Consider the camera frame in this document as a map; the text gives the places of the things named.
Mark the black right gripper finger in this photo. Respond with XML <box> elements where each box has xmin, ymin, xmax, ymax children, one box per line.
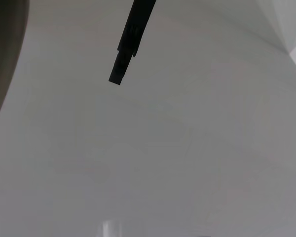
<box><xmin>108</xmin><ymin>0</ymin><xmax>157</xmax><ymax>86</ymax></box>

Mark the stainless steel mixing bowl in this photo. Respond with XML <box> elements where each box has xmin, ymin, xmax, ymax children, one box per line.
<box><xmin>0</xmin><ymin>0</ymin><xmax>31</xmax><ymax>135</ymax></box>

